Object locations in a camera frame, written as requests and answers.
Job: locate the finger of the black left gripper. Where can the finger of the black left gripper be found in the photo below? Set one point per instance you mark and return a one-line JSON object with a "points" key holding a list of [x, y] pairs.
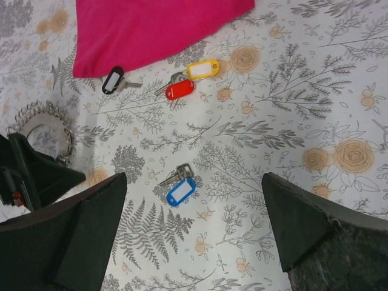
{"points": [[30, 178]]}

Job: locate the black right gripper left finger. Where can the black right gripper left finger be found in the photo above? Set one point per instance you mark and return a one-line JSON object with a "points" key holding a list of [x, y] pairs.
{"points": [[64, 246]]}

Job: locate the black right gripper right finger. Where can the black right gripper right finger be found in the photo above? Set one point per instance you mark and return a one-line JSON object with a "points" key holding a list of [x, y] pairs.
{"points": [[323, 245]]}

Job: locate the black tag key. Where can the black tag key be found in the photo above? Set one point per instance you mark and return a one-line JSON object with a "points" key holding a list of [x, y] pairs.
{"points": [[115, 82]]}

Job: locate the blue tag key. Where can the blue tag key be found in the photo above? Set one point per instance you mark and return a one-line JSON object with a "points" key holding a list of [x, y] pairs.
{"points": [[185, 185]]}

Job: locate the red tag key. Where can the red tag key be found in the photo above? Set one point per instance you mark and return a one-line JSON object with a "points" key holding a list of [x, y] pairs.
{"points": [[175, 90]]}

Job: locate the pink cloth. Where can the pink cloth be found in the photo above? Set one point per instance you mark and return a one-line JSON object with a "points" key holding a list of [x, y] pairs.
{"points": [[133, 34]]}

